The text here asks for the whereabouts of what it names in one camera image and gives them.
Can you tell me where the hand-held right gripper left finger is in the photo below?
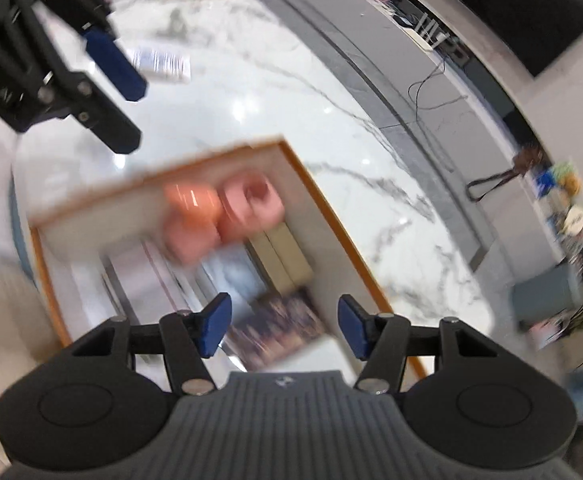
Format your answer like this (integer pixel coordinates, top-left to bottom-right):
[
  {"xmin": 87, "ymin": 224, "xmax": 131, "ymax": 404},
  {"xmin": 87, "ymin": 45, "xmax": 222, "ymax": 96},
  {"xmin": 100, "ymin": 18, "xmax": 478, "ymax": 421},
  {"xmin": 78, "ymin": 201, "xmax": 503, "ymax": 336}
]
[{"xmin": 71, "ymin": 292, "xmax": 233, "ymax": 395}]

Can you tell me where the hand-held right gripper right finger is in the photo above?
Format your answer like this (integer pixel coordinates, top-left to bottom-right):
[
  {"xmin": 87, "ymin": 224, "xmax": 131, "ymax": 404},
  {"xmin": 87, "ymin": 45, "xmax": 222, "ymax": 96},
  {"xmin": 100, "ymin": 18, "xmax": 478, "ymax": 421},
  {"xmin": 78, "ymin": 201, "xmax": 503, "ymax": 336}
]
[{"xmin": 338, "ymin": 295, "xmax": 505, "ymax": 395}]

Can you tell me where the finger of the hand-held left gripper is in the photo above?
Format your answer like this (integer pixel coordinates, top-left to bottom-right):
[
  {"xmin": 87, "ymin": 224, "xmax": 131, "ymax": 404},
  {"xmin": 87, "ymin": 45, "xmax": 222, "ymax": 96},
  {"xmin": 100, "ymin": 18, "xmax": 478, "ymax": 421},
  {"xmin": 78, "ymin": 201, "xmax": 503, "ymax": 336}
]
[
  {"xmin": 36, "ymin": 71, "xmax": 143, "ymax": 155},
  {"xmin": 36, "ymin": 0, "xmax": 148, "ymax": 102}
]

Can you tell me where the clear acrylic box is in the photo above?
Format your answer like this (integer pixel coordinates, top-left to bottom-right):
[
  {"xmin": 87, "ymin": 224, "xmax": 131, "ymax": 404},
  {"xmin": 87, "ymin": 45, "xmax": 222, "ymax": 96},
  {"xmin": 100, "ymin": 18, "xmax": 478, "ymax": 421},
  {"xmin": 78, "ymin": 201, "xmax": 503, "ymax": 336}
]
[{"xmin": 198, "ymin": 247, "xmax": 259, "ymax": 306}]

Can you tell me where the dark printed box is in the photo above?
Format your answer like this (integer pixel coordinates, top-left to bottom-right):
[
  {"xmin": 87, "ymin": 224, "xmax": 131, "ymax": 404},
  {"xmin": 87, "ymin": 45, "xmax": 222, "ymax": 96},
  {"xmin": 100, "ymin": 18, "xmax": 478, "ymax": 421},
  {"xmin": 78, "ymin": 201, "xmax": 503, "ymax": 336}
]
[{"xmin": 225, "ymin": 286, "xmax": 331, "ymax": 367}]

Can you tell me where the white box with orange rim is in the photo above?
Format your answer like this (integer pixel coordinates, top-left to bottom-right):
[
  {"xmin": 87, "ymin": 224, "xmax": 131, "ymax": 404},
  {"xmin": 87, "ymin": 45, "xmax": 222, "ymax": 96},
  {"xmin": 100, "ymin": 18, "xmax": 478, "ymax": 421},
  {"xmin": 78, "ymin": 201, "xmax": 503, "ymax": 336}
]
[{"xmin": 26, "ymin": 135, "xmax": 429, "ymax": 381}]

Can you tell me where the white printed leaflet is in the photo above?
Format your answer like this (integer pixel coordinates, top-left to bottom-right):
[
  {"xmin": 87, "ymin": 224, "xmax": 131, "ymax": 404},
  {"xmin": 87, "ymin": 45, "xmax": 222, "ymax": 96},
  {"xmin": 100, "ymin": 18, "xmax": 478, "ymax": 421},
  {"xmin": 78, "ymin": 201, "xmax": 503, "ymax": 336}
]
[{"xmin": 131, "ymin": 46, "xmax": 192, "ymax": 83}]

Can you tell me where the beige cardboard box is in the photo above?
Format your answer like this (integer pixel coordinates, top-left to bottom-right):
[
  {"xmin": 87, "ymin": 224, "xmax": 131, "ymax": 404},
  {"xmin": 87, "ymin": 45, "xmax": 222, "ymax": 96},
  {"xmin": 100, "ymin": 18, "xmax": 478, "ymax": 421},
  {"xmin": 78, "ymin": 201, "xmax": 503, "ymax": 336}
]
[
  {"xmin": 266, "ymin": 222, "xmax": 317, "ymax": 286},
  {"xmin": 246, "ymin": 232, "xmax": 297, "ymax": 295}
]

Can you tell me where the white flat box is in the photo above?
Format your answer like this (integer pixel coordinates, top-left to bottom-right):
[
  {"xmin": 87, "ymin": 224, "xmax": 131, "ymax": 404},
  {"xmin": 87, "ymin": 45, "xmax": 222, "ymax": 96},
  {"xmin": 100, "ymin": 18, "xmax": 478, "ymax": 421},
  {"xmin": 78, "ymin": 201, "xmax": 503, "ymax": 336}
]
[{"xmin": 98, "ymin": 237, "xmax": 207, "ymax": 321}]

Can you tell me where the orange plastic toy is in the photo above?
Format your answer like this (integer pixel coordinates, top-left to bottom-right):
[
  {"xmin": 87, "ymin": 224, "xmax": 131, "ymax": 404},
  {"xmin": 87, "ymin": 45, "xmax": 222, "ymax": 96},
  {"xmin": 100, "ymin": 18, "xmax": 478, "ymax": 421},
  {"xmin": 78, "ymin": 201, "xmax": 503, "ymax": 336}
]
[{"xmin": 161, "ymin": 217, "xmax": 218, "ymax": 267}]

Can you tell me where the pastel woven bag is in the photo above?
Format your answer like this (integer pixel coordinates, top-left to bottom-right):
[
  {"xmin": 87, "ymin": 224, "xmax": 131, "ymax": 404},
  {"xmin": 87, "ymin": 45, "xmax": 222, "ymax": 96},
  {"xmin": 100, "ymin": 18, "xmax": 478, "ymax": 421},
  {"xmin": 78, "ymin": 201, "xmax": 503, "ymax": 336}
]
[{"xmin": 531, "ymin": 310, "xmax": 572, "ymax": 351}]

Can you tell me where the grey trash bin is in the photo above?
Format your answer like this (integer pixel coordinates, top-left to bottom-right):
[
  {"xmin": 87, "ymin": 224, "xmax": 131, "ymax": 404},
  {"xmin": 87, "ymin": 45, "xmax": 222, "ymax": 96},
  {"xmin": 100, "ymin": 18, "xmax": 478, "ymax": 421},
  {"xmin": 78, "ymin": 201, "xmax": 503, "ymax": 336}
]
[{"xmin": 511, "ymin": 262, "xmax": 583, "ymax": 331}]

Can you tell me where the person's beige clothing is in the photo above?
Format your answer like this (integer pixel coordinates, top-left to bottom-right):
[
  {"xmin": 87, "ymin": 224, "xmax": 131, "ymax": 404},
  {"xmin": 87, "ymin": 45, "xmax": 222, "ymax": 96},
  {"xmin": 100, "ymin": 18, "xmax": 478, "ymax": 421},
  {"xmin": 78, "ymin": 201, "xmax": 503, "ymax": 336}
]
[{"xmin": 0, "ymin": 245, "xmax": 69, "ymax": 480}]

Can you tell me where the marble bench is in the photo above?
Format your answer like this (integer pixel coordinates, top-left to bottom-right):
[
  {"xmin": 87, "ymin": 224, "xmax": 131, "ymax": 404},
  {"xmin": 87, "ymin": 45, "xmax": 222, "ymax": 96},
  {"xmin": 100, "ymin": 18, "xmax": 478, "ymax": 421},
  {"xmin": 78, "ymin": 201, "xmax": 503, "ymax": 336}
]
[{"xmin": 231, "ymin": 0, "xmax": 583, "ymax": 281}]

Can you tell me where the pile of colourful packets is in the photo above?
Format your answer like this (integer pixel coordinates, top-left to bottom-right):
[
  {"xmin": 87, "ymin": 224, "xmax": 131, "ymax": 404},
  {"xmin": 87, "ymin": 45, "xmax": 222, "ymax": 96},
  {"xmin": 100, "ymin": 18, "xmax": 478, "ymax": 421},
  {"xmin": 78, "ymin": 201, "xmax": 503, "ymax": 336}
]
[{"xmin": 534, "ymin": 160, "xmax": 583, "ymax": 271}]

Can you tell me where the black television screen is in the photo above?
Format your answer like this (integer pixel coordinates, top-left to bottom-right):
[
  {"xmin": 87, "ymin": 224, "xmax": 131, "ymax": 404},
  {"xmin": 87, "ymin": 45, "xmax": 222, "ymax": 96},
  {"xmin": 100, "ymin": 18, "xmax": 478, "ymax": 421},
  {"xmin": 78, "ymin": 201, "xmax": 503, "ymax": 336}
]
[{"xmin": 406, "ymin": 0, "xmax": 583, "ymax": 78}]

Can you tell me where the pink ring-shaped holder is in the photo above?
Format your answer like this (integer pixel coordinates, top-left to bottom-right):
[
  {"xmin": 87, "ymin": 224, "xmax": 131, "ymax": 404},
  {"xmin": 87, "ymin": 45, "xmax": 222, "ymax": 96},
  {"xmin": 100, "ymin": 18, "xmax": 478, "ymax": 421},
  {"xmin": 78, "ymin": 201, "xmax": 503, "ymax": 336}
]
[{"xmin": 217, "ymin": 171, "xmax": 286, "ymax": 242}]

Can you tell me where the black cable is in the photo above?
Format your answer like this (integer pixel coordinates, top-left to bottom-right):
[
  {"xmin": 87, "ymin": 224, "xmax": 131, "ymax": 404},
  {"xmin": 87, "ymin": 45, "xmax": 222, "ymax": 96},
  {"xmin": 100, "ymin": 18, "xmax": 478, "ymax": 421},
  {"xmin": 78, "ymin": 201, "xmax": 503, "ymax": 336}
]
[{"xmin": 407, "ymin": 55, "xmax": 472, "ymax": 126}]

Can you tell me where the brown strap bag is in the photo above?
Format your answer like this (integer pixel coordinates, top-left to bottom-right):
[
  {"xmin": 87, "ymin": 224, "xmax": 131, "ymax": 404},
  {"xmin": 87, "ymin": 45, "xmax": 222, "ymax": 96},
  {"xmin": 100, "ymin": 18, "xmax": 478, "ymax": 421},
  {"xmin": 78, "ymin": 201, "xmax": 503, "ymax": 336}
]
[{"xmin": 466, "ymin": 144, "xmax": 547, "ymax": 203}]

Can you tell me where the white wire rack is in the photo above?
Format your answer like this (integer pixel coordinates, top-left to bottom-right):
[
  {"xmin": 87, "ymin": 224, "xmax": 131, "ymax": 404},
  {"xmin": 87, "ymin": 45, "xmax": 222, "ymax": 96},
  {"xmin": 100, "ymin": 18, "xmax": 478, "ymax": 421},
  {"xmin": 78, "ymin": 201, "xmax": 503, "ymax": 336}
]
[{"xmin": 414, "ymin": 12, "xmax": 467, "ymax": 63}]

